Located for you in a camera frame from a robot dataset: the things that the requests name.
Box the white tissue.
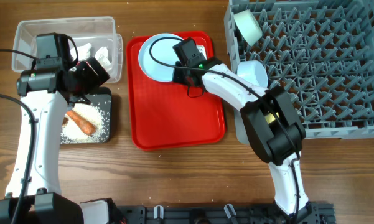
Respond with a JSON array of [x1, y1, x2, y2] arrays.
[[70, 43, 92, 61], [95, 47, 111, 67]]

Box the white plastic spoon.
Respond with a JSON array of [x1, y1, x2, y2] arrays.
[[197, 45, 207, 58]]

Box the light blue plate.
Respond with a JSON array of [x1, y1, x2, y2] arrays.
[[138, 33, 182, 82]]

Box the orange carrot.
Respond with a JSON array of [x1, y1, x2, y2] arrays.
[[67, 110, 96, 136]]

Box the white rice pile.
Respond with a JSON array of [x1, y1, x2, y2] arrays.
[[60, 104, 110, 144]]

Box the light blue bowl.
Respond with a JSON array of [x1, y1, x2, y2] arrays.
[[237, 60, 268, 88]]

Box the green bowl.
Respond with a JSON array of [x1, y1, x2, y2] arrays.
[[234, 10, 263, 46]]

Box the brown food lump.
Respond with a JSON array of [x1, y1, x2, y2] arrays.
[[62, 117, 69, 128]]

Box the yellow cup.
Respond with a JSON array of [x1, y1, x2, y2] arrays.
[[264, 113, 279, 124]]

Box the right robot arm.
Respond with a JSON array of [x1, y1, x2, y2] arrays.
[[173, 38, 308, 222]]

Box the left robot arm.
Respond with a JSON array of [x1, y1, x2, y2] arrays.
[[0, 33, 110, 223]]

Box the black waste tray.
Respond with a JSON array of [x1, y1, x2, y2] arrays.
[[73, 88, 112, 140]]

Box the grey dishwasher rack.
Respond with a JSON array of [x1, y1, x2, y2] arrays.
[[224, 0, 374, 139]]

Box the clear plastic bin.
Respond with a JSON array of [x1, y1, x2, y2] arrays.
[[13, 16, 123, 83]]

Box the red serving tray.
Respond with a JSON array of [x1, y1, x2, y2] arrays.
[[126, 36, 226, 151]]

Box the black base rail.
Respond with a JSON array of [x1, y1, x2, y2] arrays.
[[118, 202, 337, 224]]

